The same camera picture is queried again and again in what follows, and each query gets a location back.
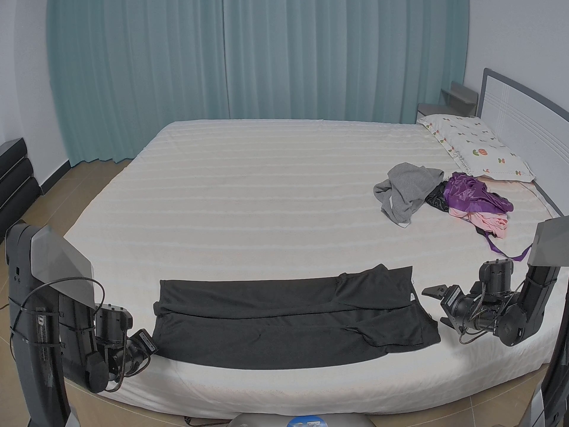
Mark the purple satin garment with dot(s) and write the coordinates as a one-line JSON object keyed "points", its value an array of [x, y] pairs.
{"points": [[466, 191]]}

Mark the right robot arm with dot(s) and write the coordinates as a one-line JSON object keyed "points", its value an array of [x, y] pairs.
{"points": [[551, 243]]}

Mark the black chest of drawers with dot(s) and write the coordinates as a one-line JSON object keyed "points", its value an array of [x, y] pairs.
{"points": [[15, 180]]}

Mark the pink garment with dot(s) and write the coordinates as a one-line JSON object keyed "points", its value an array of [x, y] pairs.
{"points": [[491, 224]]}

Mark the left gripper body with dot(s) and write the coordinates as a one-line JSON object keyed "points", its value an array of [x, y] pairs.
{"points": [[146, 341]]}

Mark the bed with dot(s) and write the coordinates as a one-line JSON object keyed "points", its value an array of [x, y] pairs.
{"points": [[266, 171]]}

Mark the black T-shirt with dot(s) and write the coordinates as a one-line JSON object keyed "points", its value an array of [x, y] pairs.
{"points": [[266, 327]]}

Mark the black glossy garment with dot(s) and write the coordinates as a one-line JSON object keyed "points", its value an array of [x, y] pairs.
{"points": [[438, 199]]}

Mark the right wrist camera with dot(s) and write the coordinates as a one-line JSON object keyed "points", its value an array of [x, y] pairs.
{"points": [[495, 278]]}

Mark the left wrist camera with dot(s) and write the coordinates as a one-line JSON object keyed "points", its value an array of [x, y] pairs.
{"points": [[113, 323]]}

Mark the white printed pillow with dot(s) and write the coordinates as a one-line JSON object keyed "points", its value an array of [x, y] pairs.
{"points": [[475, 145]]}

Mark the grey garment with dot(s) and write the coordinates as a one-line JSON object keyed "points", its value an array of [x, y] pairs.
{"points": [[409, 185]]}

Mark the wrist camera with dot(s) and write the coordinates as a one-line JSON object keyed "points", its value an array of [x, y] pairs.
{"points": [[113, 323], [495, 278]]}

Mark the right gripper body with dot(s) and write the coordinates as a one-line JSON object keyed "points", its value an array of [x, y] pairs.
{"points": [[451, 305]]}

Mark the grey bedside table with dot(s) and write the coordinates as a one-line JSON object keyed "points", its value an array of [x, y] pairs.
{"points": [[458, 94]]}

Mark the blue-green curtain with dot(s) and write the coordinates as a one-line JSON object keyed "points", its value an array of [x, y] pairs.
{"points": [[178, 60]]}

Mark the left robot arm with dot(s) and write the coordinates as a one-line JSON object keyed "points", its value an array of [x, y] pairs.
{"points": [[57, 260]]}

